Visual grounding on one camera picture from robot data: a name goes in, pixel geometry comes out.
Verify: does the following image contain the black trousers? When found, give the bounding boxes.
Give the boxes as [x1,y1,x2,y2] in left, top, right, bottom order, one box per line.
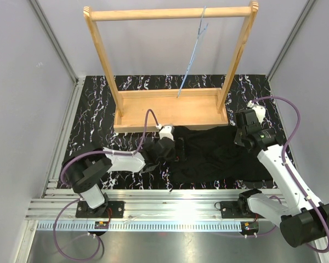
[169,125,272,184]

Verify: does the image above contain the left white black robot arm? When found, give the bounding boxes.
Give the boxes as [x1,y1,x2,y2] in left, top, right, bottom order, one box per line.
[60,137,185,218]

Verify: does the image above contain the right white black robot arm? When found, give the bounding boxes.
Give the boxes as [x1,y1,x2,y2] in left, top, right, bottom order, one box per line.
[234,106,329,248]

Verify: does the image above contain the wooden clothes rack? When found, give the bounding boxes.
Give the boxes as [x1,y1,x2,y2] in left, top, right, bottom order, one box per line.
[83,1,259,134]

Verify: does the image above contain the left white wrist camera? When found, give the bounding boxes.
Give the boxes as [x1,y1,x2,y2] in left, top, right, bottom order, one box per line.
[156,124,174,141]

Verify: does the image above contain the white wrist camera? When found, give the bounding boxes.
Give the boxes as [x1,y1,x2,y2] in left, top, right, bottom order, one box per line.
[156,124,174,141]
[247,101,266,124]

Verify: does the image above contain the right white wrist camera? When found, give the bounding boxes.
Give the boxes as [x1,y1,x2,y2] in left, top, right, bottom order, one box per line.
[247,101,266,124]

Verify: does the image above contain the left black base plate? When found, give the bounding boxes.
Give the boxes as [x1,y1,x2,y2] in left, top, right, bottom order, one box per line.
[75,201,125,219]

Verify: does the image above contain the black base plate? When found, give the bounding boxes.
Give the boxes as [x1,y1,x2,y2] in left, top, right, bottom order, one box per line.
[219,201,265,221]
[75,201,125,219]

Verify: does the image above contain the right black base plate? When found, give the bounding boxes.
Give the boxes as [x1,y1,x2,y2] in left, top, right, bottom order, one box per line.
[219,201,265,221]

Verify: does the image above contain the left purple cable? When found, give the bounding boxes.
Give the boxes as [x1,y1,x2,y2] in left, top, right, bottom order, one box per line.
[52,108,162,260]

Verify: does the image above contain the slotted grey cable duct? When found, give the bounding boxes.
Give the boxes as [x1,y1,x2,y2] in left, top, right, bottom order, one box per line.
[37,220,259,232]

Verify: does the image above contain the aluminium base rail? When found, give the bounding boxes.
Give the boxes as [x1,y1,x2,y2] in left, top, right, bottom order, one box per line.
[24,190,324,221]

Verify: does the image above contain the light blue wire hanger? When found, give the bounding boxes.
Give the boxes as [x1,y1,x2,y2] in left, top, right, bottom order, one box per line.
[177,6,208,98]

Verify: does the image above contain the right aluminium frame post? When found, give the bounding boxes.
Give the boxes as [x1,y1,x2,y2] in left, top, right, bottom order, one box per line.
[267,0,317,82]

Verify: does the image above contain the aluminium frame post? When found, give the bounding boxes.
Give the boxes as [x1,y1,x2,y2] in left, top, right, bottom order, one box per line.
[267,0,317,82]
[27,0,79,85]

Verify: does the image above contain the left aluminium frame post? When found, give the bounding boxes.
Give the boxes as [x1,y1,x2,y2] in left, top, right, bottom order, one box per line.
[27,0,79,85]

